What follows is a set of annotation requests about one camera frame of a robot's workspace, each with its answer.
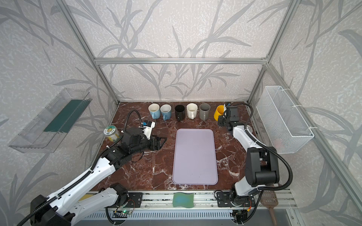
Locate yellow mug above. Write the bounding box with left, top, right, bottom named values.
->
left=214, top=105, right=225, bottom=121

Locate grey mug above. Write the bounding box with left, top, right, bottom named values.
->
left=199, top=103, right=211, bottom=121

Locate blue patterned mug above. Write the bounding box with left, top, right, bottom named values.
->
left=160, top=104, right=172, bottom=121

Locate light blue mug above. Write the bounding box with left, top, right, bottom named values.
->
left=148, top=104, right=161, bottom=120

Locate black mug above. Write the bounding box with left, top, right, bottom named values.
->
left=175, top=105, right=186, bottom=122

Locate white upside-down mug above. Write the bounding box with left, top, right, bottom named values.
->
left=186, top=103, right=198, bottom=120

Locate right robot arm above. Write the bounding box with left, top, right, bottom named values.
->
left=217, top=103, right=293, bottom=202

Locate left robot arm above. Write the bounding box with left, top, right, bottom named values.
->
left=18, top=121, right=167, bottom=226

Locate lilac tray mat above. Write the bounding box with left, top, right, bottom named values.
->
left=172, top=129, right=218, bottom=185

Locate green sponge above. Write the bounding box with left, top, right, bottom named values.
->
left=173, top=192, right=194, bottom=209

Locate left circuit board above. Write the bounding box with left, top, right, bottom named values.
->
left=112, top=210, right=133, bottom=218

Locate circuit board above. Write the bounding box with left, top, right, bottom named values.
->
left=230, top=210, right=248, bottom=225
left=112, top=210, right=133, bottom=218

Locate right circuit board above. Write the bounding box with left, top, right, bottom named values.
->
left=230, top=210, right=248, bottom=225

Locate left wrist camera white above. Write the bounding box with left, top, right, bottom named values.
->
left=140, top=120, right=156, bottom=140

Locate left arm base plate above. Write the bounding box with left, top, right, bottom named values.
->
left=121, top=192, right=143, bottom=209

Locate white wire basket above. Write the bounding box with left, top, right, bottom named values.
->
left=256, top=86, right=314, bottom=154

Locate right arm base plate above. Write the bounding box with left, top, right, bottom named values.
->
left=214, top=190, right=255, bottom=208

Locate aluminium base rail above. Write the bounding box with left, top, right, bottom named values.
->
left=53, top=190, right=300, bottom=226

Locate clear plastic wall shelf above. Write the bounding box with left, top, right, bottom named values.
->
left=8, top=88, right=92, bottom=153

